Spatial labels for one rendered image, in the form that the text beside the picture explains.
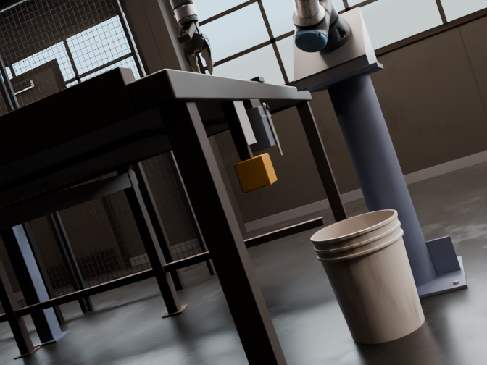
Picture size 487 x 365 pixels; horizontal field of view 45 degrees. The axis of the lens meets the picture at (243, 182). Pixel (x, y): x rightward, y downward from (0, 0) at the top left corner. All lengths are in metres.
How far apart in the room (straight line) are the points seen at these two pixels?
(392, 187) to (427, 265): 0.33
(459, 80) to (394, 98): 0.52
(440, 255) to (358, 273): 0.60
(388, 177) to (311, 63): 0.53
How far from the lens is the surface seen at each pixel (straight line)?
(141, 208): 3.29
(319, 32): 2.12
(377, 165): 2.31
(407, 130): 5.13
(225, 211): 1.18
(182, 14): 2.16
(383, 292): 1.95
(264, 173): 1.51
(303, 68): 2.34
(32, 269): 3.92
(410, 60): 5.12
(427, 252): 2.43
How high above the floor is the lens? 0.73
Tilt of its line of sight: 3 degrees down
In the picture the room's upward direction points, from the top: 19 degrees counter-clockwise
